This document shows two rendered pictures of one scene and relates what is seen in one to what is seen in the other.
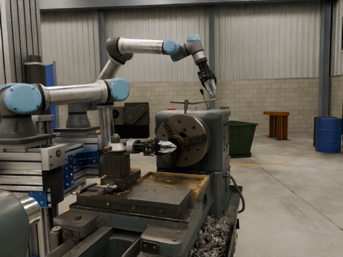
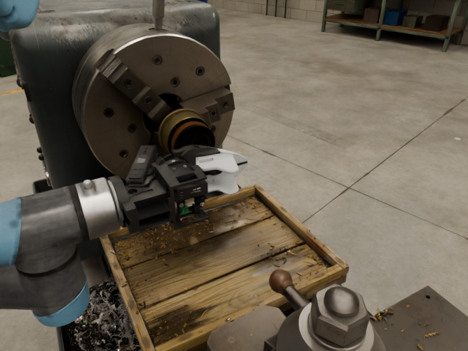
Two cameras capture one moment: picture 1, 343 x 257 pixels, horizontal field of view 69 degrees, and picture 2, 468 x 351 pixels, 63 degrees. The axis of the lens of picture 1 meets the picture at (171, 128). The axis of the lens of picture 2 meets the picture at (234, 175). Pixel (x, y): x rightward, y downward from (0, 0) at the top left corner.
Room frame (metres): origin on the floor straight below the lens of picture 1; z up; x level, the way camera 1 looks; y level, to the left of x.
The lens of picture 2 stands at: (0.87, 0.39, 1.38)
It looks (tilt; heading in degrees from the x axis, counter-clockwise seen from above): 32 degrees down; 312
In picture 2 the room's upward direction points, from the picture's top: straight up
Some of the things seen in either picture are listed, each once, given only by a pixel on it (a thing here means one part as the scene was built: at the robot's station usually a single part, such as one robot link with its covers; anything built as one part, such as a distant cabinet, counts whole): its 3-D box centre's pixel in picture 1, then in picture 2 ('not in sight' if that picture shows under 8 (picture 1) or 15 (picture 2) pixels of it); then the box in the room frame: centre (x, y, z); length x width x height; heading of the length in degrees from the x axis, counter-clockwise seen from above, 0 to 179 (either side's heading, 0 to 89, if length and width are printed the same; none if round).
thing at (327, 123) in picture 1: (328, 134); not in sight; (6.61, -4.19, 0.44); 0.59 x 0.59 x 0.88
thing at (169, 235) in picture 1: (129, 215); not in sight; (0.86, 0.16, 0.90); 0.47 x 0.30 x 0.06; 71
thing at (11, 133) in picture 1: (17, 125); not in sight; (1.12, 0.69, 1.21); 0.15 x 0.15 x 0.10
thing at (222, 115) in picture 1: (196, 135); (106, 70); (1.88, -0.19, 1.06); 0.59 x 0.48 x 0.39; 161
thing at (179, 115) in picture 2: (175, 143); (185, 136); (1.35, -0.02, 1.08); 0.09 x 0.09 x 0.09; 71
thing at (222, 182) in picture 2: (166, 151); (225, 182); (1.21, 0.03, 1.06); 0.09 x 0.06 x 0.03; 71
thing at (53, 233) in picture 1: (57, 241); not in sight; (0.80, 0.39, 0.84); 0.04 x 0.04 x 0.10; 71
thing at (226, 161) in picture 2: (166, 144); (225, 164); (1.21, 0.03, 1.09); 0.09 x 0.06 x 0.03; 71
